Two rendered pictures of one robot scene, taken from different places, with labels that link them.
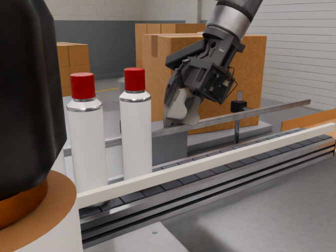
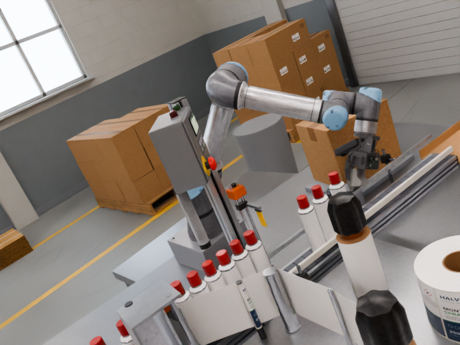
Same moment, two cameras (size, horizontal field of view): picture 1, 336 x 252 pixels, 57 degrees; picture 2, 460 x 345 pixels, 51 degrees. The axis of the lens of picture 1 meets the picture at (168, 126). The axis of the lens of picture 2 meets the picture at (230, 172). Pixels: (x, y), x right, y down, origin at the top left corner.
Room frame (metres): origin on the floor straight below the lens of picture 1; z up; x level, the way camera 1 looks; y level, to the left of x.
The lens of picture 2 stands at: (-0.94, 0.21, 1.73)
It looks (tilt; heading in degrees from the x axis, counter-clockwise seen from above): 20 degrees down; 6
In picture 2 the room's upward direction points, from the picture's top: 23 degrees counter-clockwise
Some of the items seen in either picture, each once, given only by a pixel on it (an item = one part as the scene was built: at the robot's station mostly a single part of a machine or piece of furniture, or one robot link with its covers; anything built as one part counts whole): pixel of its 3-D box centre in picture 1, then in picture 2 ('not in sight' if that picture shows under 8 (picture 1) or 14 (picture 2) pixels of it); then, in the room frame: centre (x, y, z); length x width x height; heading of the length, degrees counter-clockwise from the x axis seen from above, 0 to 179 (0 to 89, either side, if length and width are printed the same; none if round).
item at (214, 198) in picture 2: not in sight; (218, 198); (0.43, 0.42, 1.17); 0.04 x 0.04 x 0.67; 32
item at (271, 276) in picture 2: not in sight; (281, 300); (0.10, 0.32, 0.97); 0.05 x 0.05 x 0.19
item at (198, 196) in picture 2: not in sight; (194, 192); (0.73, 0.54, 1.10); 0.13 x 0.12 x 0.14; 162
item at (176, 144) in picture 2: not in sight; (183, 148); (0.34, 0.44, 1.38); 0.17 x 0.10 x 0.19; 177
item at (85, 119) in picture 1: (87, 141); (325, 214); (0.44, 0.12, 0.98); 0.05 x 0.05 x 0.20
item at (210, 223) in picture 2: not in sight; (203, 220); (0.72, 0.55, 0.98); 0.15 x 0.15 x 0.10
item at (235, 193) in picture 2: not in sight; (257, 231); (0.37, 0.34, 1.05); 0.10 x 0.04 x 0.33; 32
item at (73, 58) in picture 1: (43, 78); (135, 158); (4.13, 1.68, 0.45); 1.20 x 0.83 x 0.89; 43
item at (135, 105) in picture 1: (136, 129); (341, 200); (0.49, 0.05, 0.98); 0.05 x 0.05 x 0.20
